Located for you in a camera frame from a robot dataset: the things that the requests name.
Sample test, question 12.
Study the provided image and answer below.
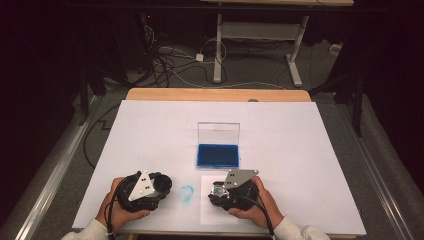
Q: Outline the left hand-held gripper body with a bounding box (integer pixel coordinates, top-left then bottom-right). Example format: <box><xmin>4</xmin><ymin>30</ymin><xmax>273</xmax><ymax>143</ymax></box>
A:
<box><xmin>116</xmin><ymin>170</ymin><xmax>161</xmax><ymax>214</ymax></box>

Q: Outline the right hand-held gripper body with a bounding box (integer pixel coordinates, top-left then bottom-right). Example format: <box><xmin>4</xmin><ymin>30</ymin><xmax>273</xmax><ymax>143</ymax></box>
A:
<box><xmin>223</xmin><ymin>168</ymin><xmax>260</xmax><ymax>212</ymax></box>

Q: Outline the blue ink pad clear lid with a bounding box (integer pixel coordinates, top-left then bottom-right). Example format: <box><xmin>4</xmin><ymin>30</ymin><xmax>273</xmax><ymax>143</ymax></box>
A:
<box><xmin>195</xmin><ymin>121</ymin><xmax>242</xmax><ymax>169</ymax></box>

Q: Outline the person's left hand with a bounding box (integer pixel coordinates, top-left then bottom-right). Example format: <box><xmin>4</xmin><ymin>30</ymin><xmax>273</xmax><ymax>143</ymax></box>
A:
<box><xmin>95</xmin><ymin>176</ymin><xmax>152</xmax><ymax>232</ymax></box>

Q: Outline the person's right hand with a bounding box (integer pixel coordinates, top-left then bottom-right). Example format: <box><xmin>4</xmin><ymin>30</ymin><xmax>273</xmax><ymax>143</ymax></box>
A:
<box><xmin>229</xmin><ymin>176</ymin><xmax>285</xmax><ymax>230</ymax></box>

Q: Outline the white paper sheet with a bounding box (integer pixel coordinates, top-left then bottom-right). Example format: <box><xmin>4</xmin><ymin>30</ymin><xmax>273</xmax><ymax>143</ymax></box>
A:
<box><xmin>199</xmin><ymin>174</ymin><xmax>240</xmax><ymax>226</ymax></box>

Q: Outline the large white table cover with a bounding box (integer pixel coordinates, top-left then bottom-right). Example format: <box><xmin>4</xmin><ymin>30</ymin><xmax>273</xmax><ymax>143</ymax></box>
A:
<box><xmin>71</xmin><ymin>99</ymin><xmax>368</xmax><ymax>237</ymax></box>

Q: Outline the wooden table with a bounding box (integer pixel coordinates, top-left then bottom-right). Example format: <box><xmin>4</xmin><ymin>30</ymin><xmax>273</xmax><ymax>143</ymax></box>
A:
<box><xmin>125</xmin><ymin>87</ymin><xmax>312</xmax><ymax>103</ymax></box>

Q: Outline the black stand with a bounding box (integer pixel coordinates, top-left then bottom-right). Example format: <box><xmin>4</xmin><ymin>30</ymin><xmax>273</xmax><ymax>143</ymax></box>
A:
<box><xmin>309</xmin><ymin>64</ymin><xmax>366</xmax><ymax>138</ymax></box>

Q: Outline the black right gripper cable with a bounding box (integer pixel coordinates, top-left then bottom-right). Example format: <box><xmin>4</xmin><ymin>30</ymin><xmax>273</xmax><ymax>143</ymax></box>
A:
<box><xmin>238</xmin><ymin>194</ymin><xmax>277</xmax><ymax>240</ymax></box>

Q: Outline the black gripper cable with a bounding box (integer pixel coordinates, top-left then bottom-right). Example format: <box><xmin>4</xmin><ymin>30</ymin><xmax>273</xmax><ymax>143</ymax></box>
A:
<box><xmin>238</xmin><ymin>194</ymin><xmax>277</xmax><ymax>240</ymax></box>
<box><xmin>104</xmin><ymin>171</ymin><xmax>143</xmax><ymax>240</ymax></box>

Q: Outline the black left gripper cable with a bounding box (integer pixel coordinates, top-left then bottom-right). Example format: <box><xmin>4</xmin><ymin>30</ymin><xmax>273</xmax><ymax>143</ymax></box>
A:
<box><xmin>104</xmin><ymin>171</ymin><xmax>143</xmax><ymax>240</ymax></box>

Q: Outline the black floor cable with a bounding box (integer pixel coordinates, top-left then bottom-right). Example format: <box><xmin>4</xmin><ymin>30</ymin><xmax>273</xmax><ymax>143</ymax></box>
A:
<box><xmin>82</xmin><ymin>103</ymin><xmax>122</xmax><ymax>170</ymax></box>

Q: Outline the metal floor rail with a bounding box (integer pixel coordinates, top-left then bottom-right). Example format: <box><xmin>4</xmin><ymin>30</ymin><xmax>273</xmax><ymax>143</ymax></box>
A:
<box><xmin>14</xmin><ymin>95</ymin><xmax>105</xmax><ymax>240</ymax></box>
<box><xmin>334</xmin><ymin>102</ymin><xmax>416</xmax><ymax>240</ymax></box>

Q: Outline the long white floor cable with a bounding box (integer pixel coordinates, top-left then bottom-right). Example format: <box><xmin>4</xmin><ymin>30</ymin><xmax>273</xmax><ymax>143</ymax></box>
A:
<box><xmin>169</xmin><ymin>69</ymin><xmax>288</xmax><ymax>91</ymax></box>

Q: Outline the tangle of floor cables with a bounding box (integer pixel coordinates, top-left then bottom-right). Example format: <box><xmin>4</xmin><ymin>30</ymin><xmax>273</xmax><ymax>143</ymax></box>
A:
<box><xmin>141</xmin><ymin>24</ymin><xmax>229</xmax><ymax>88</ymax></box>

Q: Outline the white desk frame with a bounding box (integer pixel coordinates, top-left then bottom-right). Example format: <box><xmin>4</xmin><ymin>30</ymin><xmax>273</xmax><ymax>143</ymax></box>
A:
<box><xmin>199</xmin><ymin>0</ymin><xmax>355</xmax><ymax>88</ymax></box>

